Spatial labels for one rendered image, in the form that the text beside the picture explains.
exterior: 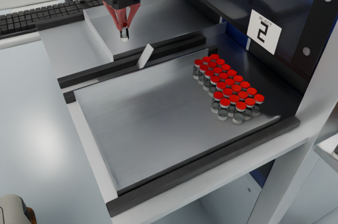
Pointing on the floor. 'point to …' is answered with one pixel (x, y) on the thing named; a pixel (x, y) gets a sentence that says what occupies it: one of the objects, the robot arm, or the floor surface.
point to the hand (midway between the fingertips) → (122, 25)
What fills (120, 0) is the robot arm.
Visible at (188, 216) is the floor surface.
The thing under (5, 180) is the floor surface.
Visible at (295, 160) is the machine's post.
